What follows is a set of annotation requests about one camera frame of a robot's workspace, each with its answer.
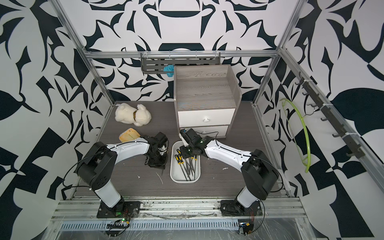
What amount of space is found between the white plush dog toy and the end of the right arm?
1.40ft

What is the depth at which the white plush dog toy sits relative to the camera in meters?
1.01

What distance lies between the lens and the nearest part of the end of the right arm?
2.02ft
